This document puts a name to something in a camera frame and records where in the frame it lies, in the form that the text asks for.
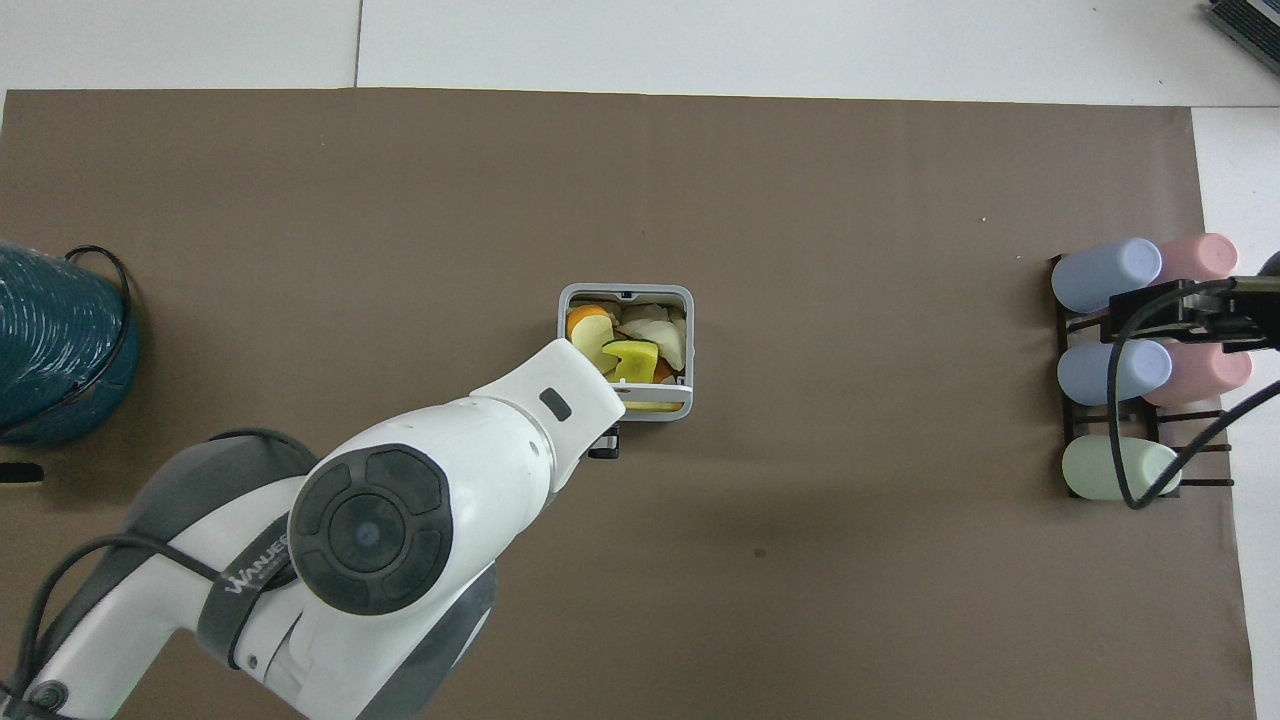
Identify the pale green cup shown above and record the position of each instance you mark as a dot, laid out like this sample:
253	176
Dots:
1095	468

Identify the green-rimmed yellow peel piece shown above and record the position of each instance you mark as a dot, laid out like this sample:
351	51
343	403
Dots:
637	360

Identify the white cabbage scrap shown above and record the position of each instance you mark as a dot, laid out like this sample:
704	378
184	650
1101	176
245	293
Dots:
660	328

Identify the black stand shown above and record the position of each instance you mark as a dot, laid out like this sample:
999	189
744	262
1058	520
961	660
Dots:
20	473

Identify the orange fruit slice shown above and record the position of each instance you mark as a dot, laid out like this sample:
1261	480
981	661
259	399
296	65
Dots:
583	318

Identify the light blue cup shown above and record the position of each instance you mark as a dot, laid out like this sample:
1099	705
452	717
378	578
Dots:
1105	275
1090	372

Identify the pink cup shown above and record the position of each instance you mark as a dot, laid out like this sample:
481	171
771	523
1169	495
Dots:
1200	256
1205	375

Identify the black cup rack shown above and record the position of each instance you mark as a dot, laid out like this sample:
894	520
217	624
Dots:
1068	420

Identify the pale yellow peel piece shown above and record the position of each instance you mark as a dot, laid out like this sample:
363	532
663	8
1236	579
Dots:
595	352

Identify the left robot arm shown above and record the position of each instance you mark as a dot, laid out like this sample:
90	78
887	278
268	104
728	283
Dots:
370	530

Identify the teal ribbed basket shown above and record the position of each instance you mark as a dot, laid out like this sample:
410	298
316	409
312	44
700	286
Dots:
50	340

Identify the grey trash can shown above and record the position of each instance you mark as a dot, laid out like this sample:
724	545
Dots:
688	345

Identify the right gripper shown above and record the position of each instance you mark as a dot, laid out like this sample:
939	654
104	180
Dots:
1250	315

